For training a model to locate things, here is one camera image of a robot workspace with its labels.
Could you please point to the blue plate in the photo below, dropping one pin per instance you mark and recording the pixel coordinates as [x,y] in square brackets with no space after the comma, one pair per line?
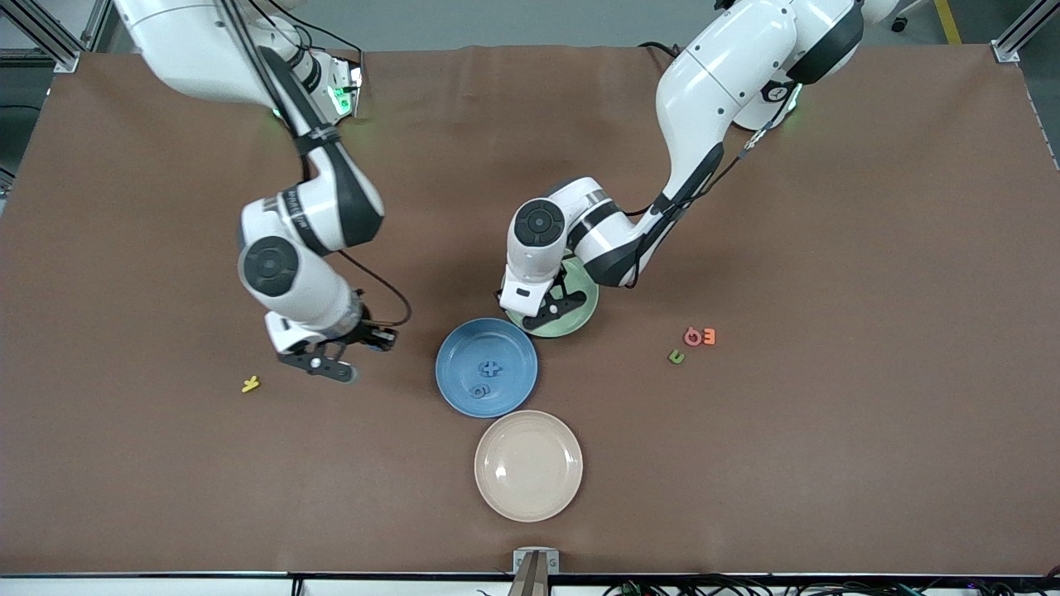
[464,348]

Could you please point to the aluminium frame post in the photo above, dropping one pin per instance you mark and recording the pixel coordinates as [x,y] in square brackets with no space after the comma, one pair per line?
[1006,51]
[62,54]

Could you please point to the beige plate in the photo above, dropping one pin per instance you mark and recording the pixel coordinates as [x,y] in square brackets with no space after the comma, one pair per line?
[528,466]

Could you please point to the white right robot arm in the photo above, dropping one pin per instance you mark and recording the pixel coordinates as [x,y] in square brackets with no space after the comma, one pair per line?
[190,50]

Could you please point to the black chair caster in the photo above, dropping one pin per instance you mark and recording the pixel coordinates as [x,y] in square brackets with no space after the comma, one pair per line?
[898,25]

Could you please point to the green plate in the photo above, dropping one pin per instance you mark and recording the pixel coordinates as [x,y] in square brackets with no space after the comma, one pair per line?
[571,326]

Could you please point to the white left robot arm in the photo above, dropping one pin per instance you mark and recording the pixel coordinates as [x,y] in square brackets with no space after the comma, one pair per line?
[712,83]

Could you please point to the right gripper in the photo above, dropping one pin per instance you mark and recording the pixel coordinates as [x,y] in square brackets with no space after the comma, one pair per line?
[365,333]

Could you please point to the brown table cover sheet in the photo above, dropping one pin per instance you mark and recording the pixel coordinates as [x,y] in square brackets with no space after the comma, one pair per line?
[828,331]

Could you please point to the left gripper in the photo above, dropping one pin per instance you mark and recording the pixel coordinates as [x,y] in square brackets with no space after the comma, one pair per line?
[497,294]

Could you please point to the blue letter x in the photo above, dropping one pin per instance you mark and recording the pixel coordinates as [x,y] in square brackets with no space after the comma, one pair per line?
[490,368]

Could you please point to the pink letter Q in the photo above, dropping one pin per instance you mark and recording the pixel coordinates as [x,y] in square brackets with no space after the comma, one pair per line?
[686,337]

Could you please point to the white table frame rail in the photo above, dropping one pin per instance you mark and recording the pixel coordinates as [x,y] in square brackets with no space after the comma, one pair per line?
[149,588]

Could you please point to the yellow letter K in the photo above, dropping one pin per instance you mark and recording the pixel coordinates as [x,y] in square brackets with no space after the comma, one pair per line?
[250,384]

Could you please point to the green letter u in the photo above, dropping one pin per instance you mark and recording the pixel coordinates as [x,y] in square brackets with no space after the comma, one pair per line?
[676,359]

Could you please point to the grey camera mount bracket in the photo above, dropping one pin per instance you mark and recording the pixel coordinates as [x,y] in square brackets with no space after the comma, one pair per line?
[536,563]

